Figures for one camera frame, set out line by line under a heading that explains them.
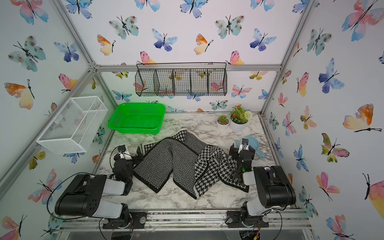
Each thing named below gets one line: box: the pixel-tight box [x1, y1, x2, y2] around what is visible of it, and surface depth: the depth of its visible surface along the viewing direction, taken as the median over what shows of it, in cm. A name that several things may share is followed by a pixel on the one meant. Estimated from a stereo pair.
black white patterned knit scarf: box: [133, 130, 250, 200], surface depth 90 cm
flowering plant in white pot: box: [229, 104, 253, 132], surface depth 101 cm
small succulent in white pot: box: [216, 115, 230, 131], surface depth 106 cm
